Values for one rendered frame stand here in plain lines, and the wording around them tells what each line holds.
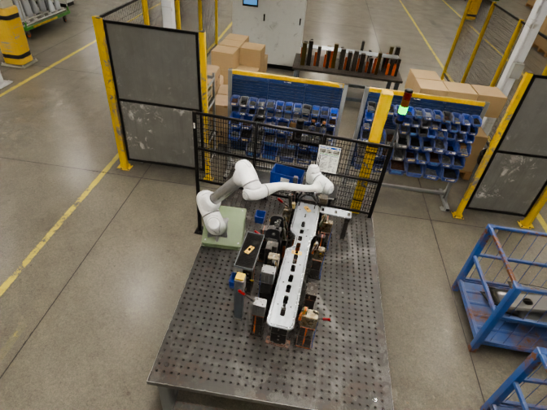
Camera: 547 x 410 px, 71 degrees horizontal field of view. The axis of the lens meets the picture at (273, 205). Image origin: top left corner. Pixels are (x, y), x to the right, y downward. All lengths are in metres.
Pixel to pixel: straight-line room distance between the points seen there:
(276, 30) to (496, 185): 5.93
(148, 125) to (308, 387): 3.84
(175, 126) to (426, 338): 3.82
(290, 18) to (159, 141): 5.00
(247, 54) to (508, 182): 4.69
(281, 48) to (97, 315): 7.25
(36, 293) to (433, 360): 3.85
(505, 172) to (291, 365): 3.83
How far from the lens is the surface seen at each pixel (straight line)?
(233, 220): 3.51
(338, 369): 2.94
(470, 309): 4.40
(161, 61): 4.95
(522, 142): 5.45
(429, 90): 5.86
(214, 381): 2.82
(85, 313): 4.18
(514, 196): 5.92
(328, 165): 3.78
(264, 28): 9.54
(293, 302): 2.81
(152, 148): 5.57
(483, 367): 4.31
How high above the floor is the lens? 3.22
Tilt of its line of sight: 39 degrees down
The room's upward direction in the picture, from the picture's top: 6 degrees clockwise
